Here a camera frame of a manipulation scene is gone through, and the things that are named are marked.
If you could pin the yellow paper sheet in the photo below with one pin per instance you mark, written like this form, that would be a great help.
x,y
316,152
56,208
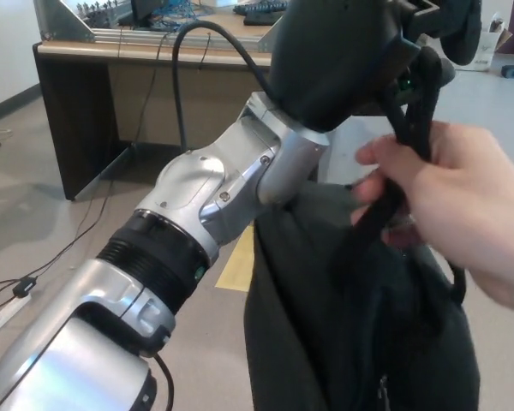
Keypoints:
x,y
240,265

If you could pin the black power adapter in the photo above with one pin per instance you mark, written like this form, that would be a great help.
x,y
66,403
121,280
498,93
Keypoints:
x,y
25,287

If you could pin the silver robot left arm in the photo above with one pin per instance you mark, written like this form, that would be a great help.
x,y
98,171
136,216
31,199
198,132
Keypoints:
x,y
197,184

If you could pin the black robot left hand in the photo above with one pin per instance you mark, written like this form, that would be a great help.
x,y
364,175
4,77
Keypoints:
x,y
330,60

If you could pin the white power strip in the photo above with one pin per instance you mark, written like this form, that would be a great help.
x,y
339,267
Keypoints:
x,y
6,312

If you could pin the dark brown beige-top desk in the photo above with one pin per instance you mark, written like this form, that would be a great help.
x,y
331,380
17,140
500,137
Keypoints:
x,y
81,107

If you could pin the person bare hand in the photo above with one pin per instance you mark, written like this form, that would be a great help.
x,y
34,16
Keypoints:
x,y
462,188

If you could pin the black flat rectangular device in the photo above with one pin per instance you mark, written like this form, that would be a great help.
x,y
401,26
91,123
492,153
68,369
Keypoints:
x,y
263,18

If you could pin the black keyboard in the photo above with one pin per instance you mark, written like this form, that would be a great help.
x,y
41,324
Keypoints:
x,y
261,6

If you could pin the open cardboard box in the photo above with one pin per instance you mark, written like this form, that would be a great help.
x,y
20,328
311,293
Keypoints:
x,y
490,43

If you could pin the black monitor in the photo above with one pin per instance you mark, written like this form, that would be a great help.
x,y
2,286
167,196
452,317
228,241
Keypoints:
x,y
145,9

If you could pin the aluminium extrusion frame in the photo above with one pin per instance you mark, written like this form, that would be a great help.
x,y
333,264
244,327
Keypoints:
x,y
68,25

